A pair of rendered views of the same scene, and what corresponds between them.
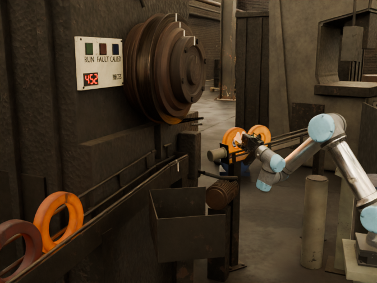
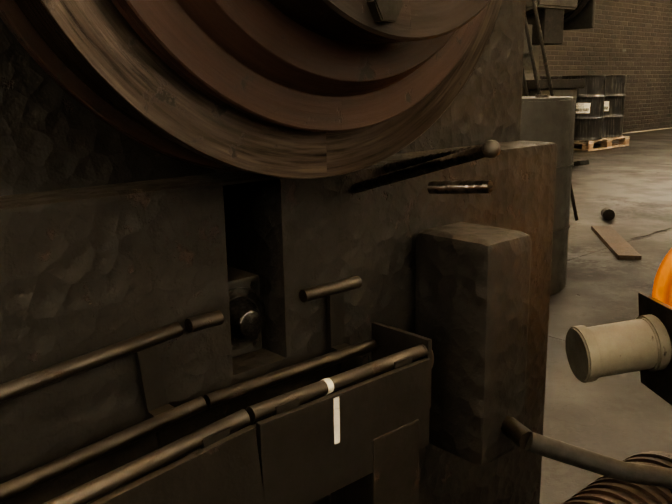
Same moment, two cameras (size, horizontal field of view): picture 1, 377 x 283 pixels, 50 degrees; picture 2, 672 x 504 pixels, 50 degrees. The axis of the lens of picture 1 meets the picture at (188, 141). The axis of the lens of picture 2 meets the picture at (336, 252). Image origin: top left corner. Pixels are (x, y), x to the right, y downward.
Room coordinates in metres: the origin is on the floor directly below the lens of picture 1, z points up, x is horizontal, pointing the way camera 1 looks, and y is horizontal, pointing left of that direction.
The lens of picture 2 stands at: (1.27, -0.18, 0.95)
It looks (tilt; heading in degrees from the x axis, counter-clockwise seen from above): 13 degrees down; 24
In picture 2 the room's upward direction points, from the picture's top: 1 degrees counter-clockwise
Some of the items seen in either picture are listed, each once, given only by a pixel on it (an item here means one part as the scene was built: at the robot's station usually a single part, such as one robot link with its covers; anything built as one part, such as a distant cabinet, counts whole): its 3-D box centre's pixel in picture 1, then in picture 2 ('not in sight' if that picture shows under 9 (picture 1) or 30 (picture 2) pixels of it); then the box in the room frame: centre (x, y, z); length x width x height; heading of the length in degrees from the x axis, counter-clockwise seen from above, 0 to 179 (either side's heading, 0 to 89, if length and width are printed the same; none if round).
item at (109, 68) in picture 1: (101, 63); not in sight; (1.52, 0.32, 1.15); 0.26 x 0.02 x 0.18; 156
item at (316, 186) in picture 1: (313, 222); not in sight; (2.13, -0.71, 0.26); 0.12 x 0.12 x 0.52
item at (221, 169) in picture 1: (234, 155); not in sight; (4.00, -0.47, 0.17); 0.57 x 0.31 x 0.34; 176
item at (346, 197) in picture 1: (345, 215); not in sight; (2.10, -0.87, 0.31); 0.24 x 0.16 x 0.62; 156
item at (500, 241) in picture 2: (189, 154); (467, 339); (2.00, 0.00, 0.68); 0.11 x 0.08 x 0.24; 66
